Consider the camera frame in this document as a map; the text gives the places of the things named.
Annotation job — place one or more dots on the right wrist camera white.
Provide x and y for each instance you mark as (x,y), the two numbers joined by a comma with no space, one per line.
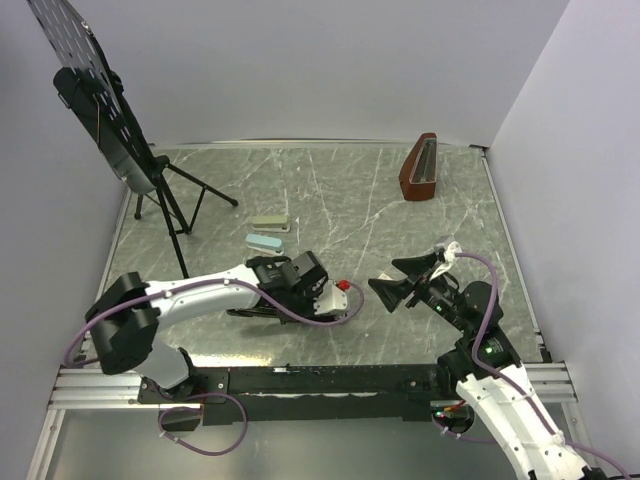
(446,249)

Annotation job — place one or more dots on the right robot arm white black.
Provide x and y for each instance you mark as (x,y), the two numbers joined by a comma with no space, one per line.
(484,369)

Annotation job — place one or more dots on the brown wooden metronome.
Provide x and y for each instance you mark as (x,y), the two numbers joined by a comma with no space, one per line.
(417,177)

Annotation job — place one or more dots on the blue stapler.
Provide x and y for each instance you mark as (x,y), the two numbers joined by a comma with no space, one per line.
(265,244)

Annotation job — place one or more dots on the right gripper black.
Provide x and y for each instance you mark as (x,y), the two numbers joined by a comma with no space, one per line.
(391,292)

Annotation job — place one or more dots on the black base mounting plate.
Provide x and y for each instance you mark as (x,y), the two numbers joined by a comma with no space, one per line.
(408,392)

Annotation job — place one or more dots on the aluminium rail frame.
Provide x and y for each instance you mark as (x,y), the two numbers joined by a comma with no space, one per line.
(89,389)

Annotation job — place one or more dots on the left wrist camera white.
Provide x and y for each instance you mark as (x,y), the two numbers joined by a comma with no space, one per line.
(332,303)

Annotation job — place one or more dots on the beige stapler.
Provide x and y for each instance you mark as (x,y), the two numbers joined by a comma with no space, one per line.
(270,223)

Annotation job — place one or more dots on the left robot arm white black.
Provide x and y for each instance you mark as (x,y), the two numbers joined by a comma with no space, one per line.
(125,321)

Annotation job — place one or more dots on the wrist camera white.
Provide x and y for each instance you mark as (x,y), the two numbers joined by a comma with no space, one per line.
(446,249)
(332,303)

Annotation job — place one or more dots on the black tripod stand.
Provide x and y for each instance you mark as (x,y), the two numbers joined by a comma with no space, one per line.
(175,220)

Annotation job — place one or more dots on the black perforated panel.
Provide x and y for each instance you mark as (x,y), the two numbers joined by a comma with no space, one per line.
(87,86)

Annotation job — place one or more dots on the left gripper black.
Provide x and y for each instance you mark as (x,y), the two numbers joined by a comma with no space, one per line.
(312,291)

